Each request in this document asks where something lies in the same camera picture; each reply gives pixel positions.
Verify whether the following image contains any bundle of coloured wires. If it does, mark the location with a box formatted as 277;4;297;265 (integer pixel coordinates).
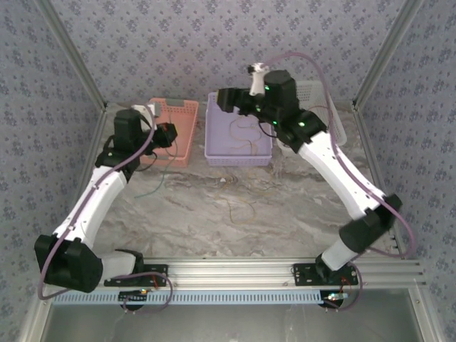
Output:
134;137;180;200
213;172;258;226

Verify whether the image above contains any brown wire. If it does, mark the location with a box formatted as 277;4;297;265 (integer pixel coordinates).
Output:
229;117;265;143

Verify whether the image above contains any white plastic mesh basket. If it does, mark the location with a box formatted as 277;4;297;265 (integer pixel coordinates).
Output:
276;80;348;157

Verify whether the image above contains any pink plastic basket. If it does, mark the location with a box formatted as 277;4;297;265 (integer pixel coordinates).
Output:
137;98;200;169

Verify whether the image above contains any purple plastic basket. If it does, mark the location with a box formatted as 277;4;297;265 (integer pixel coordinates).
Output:
204;91;274;167

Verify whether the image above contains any small black controller board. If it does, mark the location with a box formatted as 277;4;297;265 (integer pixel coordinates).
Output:
322;291;349;308
118;289;149;303

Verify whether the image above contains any grey metal panel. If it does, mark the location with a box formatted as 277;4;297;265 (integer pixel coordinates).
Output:
44;289;427;342

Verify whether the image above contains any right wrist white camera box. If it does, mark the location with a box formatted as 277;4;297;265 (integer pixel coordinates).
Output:
247;61;272;97

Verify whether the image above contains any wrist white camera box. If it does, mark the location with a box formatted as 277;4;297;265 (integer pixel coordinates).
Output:
130;102;162;126
247;61;272;97

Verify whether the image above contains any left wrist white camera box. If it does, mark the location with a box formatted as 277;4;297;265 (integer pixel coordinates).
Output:
130;102;162;126

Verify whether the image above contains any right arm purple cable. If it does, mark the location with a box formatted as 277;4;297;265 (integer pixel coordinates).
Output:
263;52;416;314

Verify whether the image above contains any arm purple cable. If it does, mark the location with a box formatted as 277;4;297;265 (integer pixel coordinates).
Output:
263;52;416;314
37;120;173;315

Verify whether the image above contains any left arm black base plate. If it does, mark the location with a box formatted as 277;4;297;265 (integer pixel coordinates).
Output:
103;264;170;288

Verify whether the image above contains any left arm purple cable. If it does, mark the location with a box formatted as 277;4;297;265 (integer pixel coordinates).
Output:
37;120;173;315

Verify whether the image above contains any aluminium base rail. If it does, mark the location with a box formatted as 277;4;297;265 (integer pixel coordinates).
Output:
38;259;428;289

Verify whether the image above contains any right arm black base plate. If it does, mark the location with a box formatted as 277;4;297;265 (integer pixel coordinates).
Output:
292;262;359;286

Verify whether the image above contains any light blue slotted cable duct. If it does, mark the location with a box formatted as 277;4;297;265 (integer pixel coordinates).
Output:
51;289;327;306

